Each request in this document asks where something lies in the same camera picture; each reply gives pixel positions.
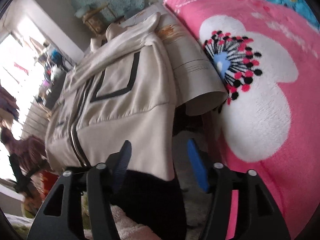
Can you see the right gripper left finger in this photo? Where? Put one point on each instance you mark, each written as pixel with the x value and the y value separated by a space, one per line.
pixel 60 214

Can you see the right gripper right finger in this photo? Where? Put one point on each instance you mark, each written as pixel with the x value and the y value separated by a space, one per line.
pixel 258 216

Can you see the beige zip jacket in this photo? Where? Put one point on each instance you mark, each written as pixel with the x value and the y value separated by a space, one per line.
pixel 125 91

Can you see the grey checked bed sheet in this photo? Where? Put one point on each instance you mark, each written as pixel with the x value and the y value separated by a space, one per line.
pixel 198 84

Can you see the pink floral blanket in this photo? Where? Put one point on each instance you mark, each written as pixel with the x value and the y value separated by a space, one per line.
pixel 268 59

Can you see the teal plastic basin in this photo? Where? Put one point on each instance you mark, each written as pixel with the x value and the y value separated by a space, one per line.
pixel 82 11

